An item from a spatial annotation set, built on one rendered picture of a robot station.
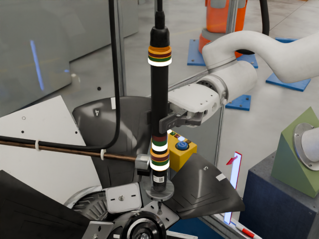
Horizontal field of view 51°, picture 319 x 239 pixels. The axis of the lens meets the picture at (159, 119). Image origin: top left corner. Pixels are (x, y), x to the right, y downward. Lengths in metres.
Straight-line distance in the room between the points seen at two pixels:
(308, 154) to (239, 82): 0.61
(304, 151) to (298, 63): 0.65
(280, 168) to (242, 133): 1.92
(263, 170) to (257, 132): 1.91
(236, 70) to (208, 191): 0.35
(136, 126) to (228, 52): 0.29
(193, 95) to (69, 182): 0.48
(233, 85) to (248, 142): 2.38
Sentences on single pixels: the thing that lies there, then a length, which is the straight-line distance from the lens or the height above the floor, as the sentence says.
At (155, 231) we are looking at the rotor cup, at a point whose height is 1.22.
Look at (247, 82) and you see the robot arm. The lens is 0.85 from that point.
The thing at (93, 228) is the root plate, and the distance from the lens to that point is 0.79.
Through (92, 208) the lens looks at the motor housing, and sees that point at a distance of 0.92.
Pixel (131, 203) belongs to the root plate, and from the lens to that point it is 0.83.
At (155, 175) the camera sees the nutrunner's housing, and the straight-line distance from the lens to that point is 0.77.
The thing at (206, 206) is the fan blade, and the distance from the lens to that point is 0.94.
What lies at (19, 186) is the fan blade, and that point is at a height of 1.40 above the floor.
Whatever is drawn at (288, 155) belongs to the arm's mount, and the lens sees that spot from 1.34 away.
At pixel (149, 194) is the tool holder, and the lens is 0.80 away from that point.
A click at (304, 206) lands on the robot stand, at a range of 1.37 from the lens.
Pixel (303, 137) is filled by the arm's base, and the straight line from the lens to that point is 1.37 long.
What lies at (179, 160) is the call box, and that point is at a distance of 1.25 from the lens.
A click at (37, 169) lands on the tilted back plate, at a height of 1.23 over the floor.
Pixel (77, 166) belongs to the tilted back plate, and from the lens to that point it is 1.03.
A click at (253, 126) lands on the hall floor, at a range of 3.41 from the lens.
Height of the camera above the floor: 1.86
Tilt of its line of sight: 33 degrees down
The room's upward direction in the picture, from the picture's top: straight up
